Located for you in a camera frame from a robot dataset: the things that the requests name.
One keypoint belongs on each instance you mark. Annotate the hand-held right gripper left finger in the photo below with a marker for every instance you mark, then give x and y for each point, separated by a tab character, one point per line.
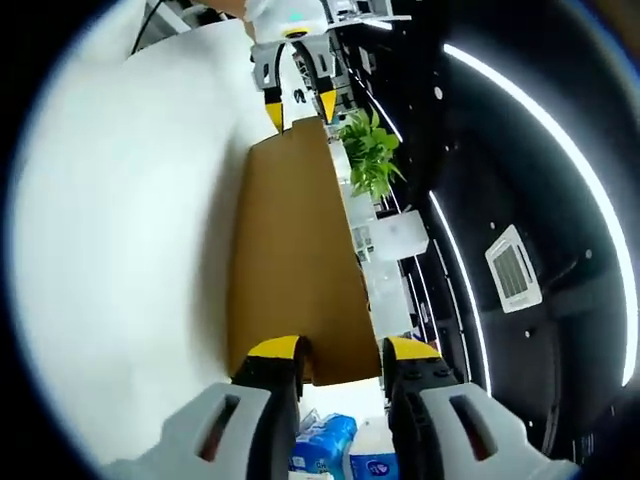
270	400

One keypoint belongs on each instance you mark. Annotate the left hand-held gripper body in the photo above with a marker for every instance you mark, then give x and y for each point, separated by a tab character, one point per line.
280	20

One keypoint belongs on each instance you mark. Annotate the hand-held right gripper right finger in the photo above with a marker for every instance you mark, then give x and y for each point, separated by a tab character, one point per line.
415	400

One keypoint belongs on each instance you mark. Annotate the light blue wet wipes pack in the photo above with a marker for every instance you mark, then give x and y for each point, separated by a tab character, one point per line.
320	440

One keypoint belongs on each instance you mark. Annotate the brown cardboard shoe box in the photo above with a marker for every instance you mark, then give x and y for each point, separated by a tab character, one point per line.
300	250

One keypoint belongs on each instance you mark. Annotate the small black object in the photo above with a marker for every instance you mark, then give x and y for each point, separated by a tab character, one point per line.
299	96

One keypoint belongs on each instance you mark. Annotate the green potted plant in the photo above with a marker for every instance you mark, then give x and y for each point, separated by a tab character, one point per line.
370	150

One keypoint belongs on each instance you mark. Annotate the ceiling light strip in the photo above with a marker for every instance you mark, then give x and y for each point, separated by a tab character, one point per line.
470	292
627	350

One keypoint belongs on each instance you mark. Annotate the ceiling air conditioner vent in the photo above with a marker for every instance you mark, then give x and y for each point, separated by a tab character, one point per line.
512	270

